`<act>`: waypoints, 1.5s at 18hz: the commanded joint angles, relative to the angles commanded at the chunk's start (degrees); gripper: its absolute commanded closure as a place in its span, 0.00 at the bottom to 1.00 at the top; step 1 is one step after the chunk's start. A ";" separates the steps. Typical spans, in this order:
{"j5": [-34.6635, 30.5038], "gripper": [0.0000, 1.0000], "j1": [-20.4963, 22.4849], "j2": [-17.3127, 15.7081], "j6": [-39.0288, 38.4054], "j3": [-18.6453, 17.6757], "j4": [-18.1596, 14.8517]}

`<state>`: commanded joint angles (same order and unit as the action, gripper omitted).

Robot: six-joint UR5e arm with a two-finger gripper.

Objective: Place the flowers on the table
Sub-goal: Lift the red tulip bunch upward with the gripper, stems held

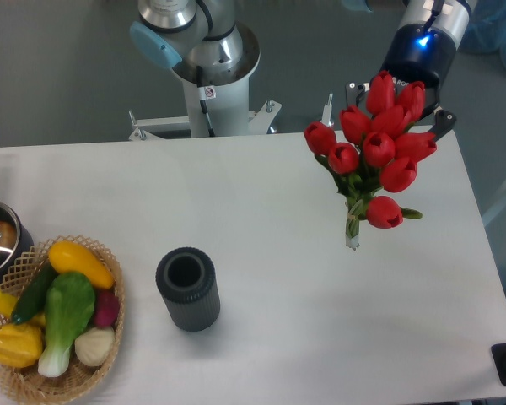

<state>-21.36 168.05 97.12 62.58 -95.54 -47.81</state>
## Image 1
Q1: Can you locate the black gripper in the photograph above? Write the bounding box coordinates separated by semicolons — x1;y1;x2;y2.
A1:
345;24;455;142

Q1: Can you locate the red tulip bouquet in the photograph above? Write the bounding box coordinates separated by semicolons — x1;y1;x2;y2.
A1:
304;71;437;250

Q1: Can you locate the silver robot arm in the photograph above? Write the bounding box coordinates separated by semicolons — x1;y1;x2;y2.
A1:
129;1;476;139

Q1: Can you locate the dark grey ribbed vase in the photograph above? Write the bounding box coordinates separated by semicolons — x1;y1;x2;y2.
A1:
155;247;220;332

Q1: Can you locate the red radish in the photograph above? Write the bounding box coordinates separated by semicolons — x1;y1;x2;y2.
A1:
93;290;120;327

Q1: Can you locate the yellow squash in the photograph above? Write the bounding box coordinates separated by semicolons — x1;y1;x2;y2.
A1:
48;240;115;289

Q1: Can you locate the green bok choy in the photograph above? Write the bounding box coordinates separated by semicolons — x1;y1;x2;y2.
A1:
38;272;95;378

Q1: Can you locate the white garlic bulb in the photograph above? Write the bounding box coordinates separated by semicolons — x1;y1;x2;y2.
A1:
74;327;115;367

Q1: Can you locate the woven wicker basket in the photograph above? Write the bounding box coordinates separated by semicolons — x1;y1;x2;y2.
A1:
0;235;126;404

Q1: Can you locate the dark green cucumber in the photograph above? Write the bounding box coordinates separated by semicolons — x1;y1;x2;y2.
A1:
11;262;58;325

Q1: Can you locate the small yellow gourd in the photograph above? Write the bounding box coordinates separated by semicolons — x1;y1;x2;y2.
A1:
0;289;46;328

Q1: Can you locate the yellow bell pepper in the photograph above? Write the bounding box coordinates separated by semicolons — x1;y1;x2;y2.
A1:
0;323;43;369

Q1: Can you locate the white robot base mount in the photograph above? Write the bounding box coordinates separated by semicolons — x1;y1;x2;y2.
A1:
128;78;282;141

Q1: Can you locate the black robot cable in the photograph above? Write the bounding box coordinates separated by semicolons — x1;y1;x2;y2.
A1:
196;65;216;138

